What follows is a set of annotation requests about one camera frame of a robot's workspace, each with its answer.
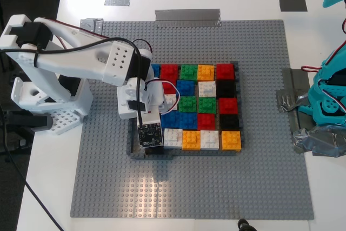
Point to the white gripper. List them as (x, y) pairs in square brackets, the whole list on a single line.
[(165, 103)]

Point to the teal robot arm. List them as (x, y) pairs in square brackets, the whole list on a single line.
[(329, 106)]

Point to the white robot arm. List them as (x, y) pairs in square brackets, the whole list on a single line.
[(81, 63)]

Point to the white Lego cube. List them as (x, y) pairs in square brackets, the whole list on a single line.
[(171, 98), (209, 139), (207, 89), (173, 138)]

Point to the blue Lego cube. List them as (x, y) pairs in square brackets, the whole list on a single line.
[(185, 120), (169, 120), (156, 70), (185, 87)]

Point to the red Lego cube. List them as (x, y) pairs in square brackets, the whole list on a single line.
[(225, 71), (169, 71), (168, 88), (228, 105), (204, 122)]

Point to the green Lego cube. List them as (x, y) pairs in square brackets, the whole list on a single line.
[(186, 104), (207, 105), (189, 72)]

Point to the orange Lego cube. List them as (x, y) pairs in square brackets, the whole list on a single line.
[(231, 140), (206, 72), (191, 140)]

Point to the dark grey tape patch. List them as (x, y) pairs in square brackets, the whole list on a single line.
[(293, 5)]

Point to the grey Lego baseplate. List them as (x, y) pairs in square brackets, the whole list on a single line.
[(189, 187)]

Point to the ribbed grey tape strip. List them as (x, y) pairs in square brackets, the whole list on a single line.
[(189, 18)]

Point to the dark grey tape strip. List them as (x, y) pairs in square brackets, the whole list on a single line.
[(294, 79)]

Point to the long silver tape strip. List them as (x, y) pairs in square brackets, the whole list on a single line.
[(92, 24)]

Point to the wrinkled grey tape strip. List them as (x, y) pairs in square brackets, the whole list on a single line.
[(286, 101)]

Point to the black table clamp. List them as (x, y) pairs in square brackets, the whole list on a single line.
[(27, 121)]

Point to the crumpled silver tape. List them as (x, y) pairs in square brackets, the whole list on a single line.
[(319, 141)]

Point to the black round knob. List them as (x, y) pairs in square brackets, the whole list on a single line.
[(244, 225)]

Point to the black camera circuit board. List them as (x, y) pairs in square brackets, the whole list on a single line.
[(150, 135)]

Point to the dark grey Lego frame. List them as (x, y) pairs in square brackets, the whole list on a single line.
[(131, 139)]

